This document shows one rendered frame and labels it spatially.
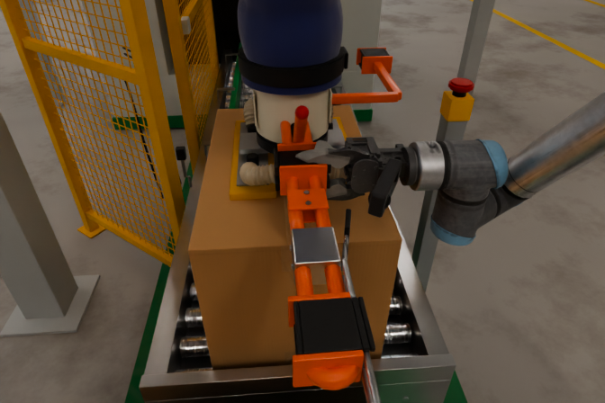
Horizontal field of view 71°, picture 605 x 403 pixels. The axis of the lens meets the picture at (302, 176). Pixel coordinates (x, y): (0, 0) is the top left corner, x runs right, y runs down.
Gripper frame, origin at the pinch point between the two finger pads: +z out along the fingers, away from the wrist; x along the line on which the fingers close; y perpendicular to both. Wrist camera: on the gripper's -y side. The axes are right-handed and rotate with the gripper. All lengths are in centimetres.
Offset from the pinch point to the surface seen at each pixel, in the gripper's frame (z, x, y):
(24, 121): 195, -114, 245
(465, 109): -50, -11, 46
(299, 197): 1.1, 1.7, -8.2
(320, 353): 0.8, 3.0, -35.9
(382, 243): -14.9, -13.1, -4.2
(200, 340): 25, -53, 4
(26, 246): 96, -68, 57
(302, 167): 0.2, 2.9, -1.6
